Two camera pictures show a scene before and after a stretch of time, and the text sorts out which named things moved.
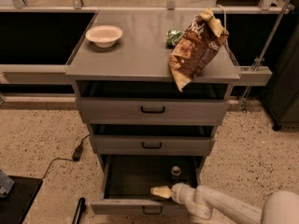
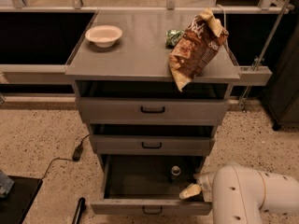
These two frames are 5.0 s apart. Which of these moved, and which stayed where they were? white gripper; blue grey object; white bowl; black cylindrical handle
Moved: white gripper
Stayed: white bowl; blue grey object; black cylindrical handle
